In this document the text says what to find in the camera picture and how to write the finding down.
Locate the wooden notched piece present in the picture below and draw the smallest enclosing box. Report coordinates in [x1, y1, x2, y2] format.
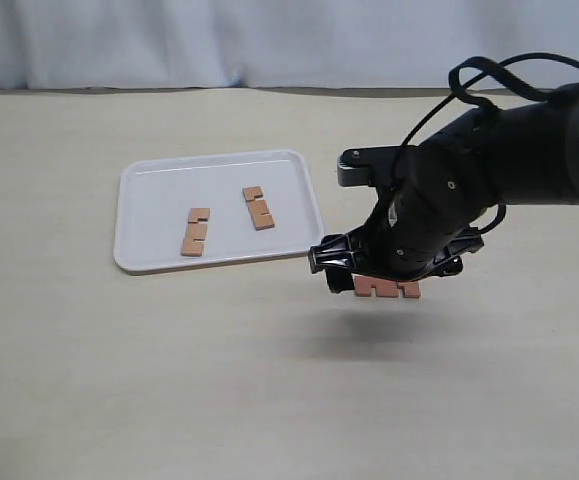
[180, 208, 210, 257]
[354, 276, 421, 299]
[242, 186, 275, 231]

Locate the white backdrop curtain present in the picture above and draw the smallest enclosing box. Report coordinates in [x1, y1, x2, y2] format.
[0, 1, 579, 89]

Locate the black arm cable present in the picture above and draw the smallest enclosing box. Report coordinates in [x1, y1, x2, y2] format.
[393, 52, 579, 236]

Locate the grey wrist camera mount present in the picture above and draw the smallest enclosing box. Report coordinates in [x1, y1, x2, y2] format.
[337, 146, 402, 189]

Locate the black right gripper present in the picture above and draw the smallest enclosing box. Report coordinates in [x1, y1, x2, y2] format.
[307, 119, 499, 294]

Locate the white rectangular plastic tray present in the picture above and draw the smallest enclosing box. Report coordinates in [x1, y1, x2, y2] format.
[113, 150, 325, 273]

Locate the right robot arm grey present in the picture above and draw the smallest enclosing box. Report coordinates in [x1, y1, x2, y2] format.
[308, 84, 579, 293]

